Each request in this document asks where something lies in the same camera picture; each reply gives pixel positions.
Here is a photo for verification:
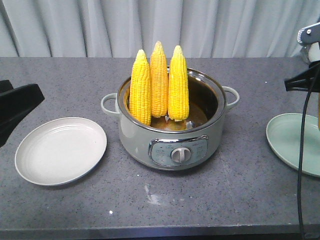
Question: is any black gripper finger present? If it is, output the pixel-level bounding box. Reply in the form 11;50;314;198
0;80;45;146
284;66;320;93

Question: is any yellow corn cob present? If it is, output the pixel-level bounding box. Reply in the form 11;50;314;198
168;45;190;122
129;49;152;126

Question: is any green round plate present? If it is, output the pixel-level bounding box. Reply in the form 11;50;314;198
266;113;320;177

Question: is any beige round plate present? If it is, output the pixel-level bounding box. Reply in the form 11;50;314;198
14;117;107;186

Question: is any grey pleated curtain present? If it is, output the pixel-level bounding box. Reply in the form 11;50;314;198
0;0;320;58

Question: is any green electric cooking pot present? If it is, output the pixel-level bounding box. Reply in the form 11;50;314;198
101;68;240;171

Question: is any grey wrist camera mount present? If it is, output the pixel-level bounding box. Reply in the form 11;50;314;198
297;22;320;46

